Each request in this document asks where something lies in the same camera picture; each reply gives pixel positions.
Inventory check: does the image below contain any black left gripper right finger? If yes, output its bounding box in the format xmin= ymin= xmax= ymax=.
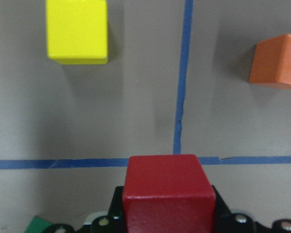
xmin=212 ymin=186 xmax=291 ymax=233

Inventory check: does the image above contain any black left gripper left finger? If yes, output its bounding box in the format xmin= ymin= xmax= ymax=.
xmin=42 ymin=186 xmax=124 ymax=233

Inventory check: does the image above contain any red wooden block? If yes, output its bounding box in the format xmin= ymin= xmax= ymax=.
xmin=122 ymin=154 xmax=215 ymax=233

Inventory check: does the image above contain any green wooden block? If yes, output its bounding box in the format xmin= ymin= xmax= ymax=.
xmin=24 ymin=216 xmax=53 ymax=233

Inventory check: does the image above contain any orange wooden block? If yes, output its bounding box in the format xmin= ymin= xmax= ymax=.
xmin=248 ymin=33 xmax=291 ymax=90

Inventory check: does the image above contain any yellow wooden block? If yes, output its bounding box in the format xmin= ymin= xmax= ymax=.
xmin=46 ymin=0 xmax=108 ymax=65

